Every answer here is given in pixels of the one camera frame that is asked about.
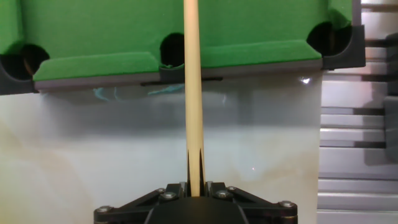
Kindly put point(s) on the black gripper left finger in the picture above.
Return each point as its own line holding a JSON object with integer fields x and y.
{"x": 140, "y": 202}

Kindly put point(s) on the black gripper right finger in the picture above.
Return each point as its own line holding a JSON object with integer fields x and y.
{"x": 258, "y": 205}

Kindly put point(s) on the wooden pool cue black butt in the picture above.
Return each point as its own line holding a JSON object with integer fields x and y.
{"x": 194, "y": 109}

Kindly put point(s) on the green felt mini pool table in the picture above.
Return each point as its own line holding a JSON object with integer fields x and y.
{"x": 93, "y": 25}

